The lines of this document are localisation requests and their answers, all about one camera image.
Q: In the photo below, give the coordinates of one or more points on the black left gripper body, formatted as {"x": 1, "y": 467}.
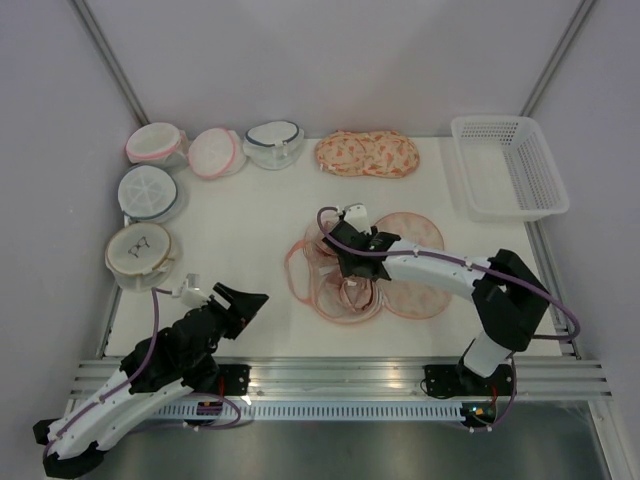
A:
{"x": 229, "y": 323}

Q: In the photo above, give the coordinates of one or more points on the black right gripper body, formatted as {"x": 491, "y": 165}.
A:
{"x": 347, "y": 267}

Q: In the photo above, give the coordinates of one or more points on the pink satin bra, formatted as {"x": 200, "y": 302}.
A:
{"x": 337, "y": 297}

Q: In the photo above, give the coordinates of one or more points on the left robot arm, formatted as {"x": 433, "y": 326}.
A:
{"x": 173, "y": 363}

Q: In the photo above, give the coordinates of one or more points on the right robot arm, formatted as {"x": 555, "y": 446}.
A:
{"x": 508, "y": 298}

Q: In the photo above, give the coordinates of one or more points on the beige round bag with glasses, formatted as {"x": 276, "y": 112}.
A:
{"x": 142, "y": 256}

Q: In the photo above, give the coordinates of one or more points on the navy trimmed white mesh bag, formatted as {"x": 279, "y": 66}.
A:
{"x": 274, "y": 145}

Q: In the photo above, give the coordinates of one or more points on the blue trimmed round laundry bag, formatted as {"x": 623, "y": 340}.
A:
{"x": 150, "y": 194}

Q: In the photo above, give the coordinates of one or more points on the pink trimmed white mesh bag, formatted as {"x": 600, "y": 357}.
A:
{"x": 215, "y": 153}

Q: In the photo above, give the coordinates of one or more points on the pink trimmed round laundry bag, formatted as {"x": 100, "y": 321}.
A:
{"x": 158, "y": 144}

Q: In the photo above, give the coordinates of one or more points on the white plastic basket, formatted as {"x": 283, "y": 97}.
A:
{"x": 506, "y": 169}

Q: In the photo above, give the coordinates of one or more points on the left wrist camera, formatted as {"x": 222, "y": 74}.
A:
{"x": 189, "y": 292}

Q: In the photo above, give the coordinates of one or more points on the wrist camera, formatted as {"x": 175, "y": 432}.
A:
{"x": 356, "y": 216}
{"x": 189, "y": 292}

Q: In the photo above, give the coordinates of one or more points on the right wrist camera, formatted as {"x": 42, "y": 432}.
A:
{"x": 356, "y": 216}

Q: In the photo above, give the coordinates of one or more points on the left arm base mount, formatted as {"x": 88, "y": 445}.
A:
{"x": 226, "y": 380}

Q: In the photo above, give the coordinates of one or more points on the white slotted cable duct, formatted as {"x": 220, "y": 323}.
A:
{"x": 282, "y": 410}

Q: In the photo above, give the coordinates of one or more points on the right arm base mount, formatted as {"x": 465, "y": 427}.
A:
{"x": 445, "y": 381}

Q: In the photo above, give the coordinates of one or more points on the aluminium frame post right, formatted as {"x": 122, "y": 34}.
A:
{"x": 576, "y": 24}

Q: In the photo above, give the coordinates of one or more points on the aluminium frame post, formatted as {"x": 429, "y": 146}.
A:
{"x": 576, "y": 24}
{"x": 90, "y": 24}

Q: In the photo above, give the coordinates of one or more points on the aluminium frame post left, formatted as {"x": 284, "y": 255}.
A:
{"x": 90, "y": 24}

